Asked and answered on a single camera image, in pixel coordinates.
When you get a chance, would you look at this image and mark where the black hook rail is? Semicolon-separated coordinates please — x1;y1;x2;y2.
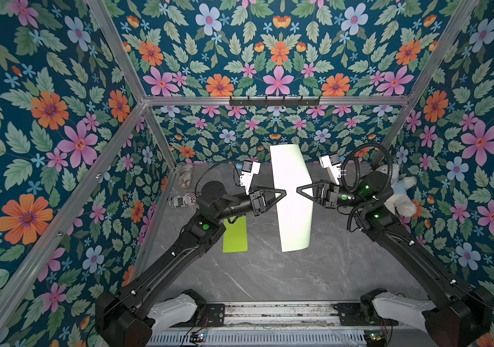
228;96;321;108

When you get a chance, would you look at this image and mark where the white teddy bear blue shirt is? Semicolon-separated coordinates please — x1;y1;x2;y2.
385;164;417;217

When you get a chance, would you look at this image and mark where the right small circuit board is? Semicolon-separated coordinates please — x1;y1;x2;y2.
364;331;388;347

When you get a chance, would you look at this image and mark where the pale green paper sheet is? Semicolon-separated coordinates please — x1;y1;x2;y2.
270;144;313;252

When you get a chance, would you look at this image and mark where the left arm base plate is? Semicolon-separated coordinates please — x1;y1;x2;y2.
175;303;226;328

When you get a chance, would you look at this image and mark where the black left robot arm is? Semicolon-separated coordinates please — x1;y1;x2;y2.
95;181;287;346

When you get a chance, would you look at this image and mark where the left small circuit board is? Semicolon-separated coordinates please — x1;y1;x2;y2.
188;332;207;344

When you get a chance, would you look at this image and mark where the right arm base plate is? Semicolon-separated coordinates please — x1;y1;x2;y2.
333;302;399;328

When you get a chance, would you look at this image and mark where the bright lime green paper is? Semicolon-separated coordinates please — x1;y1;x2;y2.
222;216;248;253

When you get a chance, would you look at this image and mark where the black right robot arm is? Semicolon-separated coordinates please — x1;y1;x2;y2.
297;171;494;346

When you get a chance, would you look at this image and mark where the small circuit board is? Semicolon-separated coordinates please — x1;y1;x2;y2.
188;332;207;344
364;331;388;347

